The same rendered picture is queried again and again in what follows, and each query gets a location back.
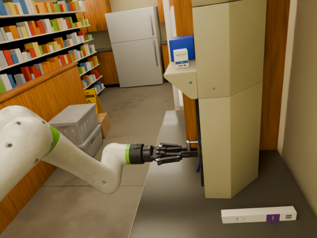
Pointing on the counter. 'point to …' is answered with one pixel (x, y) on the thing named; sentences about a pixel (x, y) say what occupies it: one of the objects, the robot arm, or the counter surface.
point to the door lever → (190, 144)
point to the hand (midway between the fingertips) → (189, 152)
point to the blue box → (189, 43)
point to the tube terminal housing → (229, 92)
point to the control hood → (183, 78)
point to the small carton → (180, 58)
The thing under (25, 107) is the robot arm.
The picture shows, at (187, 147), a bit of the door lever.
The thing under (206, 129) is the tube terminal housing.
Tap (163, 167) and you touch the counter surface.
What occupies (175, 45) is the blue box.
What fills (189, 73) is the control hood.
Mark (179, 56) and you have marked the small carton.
